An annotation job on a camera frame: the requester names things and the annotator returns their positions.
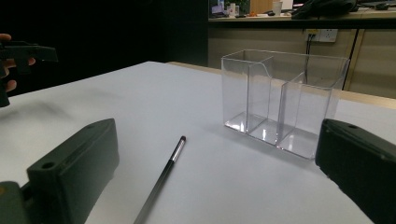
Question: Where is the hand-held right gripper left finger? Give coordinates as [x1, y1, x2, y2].
[26, 118, 120, 224]

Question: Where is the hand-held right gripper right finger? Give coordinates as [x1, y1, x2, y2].
[315, 118, 396, 224]

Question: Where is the black pen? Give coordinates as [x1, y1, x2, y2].
[134, 135, 187, 224]

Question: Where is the clear acrylic organizer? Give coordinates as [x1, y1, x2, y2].
[220, 49, 350, 161]

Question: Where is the wooden counter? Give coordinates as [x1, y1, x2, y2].
[207, 6, 396, 31]

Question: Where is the black bag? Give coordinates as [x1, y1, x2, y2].
[291, 0, 359, 21]

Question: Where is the white cup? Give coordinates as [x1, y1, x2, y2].
[272, 0, 284, 17]

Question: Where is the black power cable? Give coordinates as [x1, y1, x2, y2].
[304, 33, 315, 86]

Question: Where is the white wall outlet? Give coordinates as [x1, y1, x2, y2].
[304, 28, 339, 44]

